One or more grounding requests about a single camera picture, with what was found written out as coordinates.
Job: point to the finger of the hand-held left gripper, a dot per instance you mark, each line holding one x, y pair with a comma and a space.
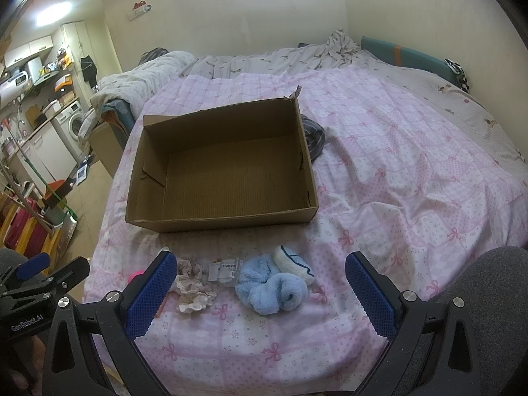
68, 274
33, 265

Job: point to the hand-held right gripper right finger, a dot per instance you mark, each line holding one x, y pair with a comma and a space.
371, 299

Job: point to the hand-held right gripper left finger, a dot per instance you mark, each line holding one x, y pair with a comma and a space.
150, 297

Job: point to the pink rubber duck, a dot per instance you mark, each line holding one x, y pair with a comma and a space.
137, 277

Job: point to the clear plastic packet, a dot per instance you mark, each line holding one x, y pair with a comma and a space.
222, 271

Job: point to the white sock with dark trim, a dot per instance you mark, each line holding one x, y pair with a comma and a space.
293, 262

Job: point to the fluffy light blue scrunchie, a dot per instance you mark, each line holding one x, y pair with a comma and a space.
268, 286

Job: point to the brown cardboard box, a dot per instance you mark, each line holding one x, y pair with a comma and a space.
231, 173

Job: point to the red and yellow bags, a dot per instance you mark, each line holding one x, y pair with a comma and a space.
20, 227

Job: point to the orange stool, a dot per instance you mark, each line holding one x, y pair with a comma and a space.
60, 189

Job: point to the paper sheet on floor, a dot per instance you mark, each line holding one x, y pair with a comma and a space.
81, 173

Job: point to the white kitchen counter cabinet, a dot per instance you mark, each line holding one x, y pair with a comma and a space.
41, 152

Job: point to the person's grey trouser leg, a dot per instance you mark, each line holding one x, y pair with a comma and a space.
486, 288

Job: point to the pink bow-print blanket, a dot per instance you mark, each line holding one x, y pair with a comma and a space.
392, 181

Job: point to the cardboard box beside bed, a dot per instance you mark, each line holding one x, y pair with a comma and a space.
105, 148

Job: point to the white washing machine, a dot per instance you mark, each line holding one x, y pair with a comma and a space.
70, 123

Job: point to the teal folded bedding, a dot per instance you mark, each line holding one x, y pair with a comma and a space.
119, 113

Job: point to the dark striped cloth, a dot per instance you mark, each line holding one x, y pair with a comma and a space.
315, 136

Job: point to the orange box on shelf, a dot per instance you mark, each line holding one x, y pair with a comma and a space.
62, 83

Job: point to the black hanging garment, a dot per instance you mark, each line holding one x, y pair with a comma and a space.
88, 68

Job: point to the white crumpled duvet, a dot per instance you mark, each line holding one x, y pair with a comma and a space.
136, 78

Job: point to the dark grey cloth bundle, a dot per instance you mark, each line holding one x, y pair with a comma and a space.
154, 54

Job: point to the black and white checkered item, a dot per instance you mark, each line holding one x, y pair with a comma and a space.
460, 74

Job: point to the teal cushion with orange band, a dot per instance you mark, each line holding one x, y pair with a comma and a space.
412, 55

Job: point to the ceiling light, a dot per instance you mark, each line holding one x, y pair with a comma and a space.
54, 12

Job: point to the white wall cabinet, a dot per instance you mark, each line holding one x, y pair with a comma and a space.
29, 49

